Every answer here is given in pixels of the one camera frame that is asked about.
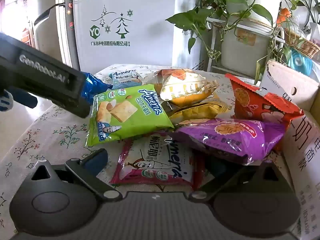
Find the blue ribbon roll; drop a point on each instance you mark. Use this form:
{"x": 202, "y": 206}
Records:
{"x": 300, "y": 63}

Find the cardboard box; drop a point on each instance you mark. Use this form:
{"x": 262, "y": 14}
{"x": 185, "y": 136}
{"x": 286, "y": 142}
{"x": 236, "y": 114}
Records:
{"x": 302, "y": 150}

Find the white plant pot with label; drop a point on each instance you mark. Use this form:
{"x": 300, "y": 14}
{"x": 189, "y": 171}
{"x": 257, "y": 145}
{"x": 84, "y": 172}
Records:
{"x": 240, "y": 52}

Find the green pothos plant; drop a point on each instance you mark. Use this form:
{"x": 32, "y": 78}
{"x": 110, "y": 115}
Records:
{"x": 182, "y": 20}

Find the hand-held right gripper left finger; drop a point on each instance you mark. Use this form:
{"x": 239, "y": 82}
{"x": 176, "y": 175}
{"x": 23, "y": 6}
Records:
{"x": 96, "y": 159}

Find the white metal plant rack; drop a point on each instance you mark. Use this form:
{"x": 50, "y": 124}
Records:
{"x": 214, "y": 42}

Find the green snack packet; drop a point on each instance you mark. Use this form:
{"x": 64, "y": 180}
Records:
{"x": 130, "y": 116}

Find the croissant bread packet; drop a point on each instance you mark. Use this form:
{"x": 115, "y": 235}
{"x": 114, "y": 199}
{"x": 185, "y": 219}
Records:
{"x": 185, "y": 87}

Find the wicker basket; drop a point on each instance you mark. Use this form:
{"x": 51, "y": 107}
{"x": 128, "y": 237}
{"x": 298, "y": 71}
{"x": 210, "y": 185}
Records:
{"x": 307, "y": 47}

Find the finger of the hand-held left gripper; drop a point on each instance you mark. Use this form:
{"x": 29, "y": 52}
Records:
{"x": 25, "y": 97}

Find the orange ornament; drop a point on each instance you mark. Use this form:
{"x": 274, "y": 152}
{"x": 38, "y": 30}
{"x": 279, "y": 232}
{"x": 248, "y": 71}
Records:
{"x": 283, "y": 15}

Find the yellow snack packet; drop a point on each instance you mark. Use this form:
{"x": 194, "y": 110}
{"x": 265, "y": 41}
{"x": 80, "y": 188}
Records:
{"x": 200, "y": 111}

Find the purple snack packet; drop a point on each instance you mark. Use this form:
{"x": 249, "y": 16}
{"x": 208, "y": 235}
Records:
{"x": 225, "y": 137}

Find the white refrigerator with tree print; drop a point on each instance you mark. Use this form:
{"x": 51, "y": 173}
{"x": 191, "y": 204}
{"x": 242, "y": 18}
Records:
{"x": 145, "y": 10}

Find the pink and white snack packet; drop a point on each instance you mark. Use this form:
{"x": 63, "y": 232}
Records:
{"x": 155, "y": 165}

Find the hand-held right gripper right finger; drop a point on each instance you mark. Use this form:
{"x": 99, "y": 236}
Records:
{"x": 225, "y": 180}

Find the light blue snack packet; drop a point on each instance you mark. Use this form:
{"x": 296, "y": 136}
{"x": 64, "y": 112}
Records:
{"x": 125, "y": 78}

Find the person's left hand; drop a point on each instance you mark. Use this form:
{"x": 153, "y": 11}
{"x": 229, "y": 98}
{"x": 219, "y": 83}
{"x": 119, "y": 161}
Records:
{"x": 5, "y": 102}

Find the shiny dark blue snack packet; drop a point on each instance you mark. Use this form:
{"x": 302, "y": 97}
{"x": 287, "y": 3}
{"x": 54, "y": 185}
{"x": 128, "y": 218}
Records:
{"x": 97, "y": 86}

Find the red snack packet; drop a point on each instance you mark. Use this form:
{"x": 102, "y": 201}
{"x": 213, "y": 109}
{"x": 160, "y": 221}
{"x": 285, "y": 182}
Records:
{"x": 250, "y": 102}

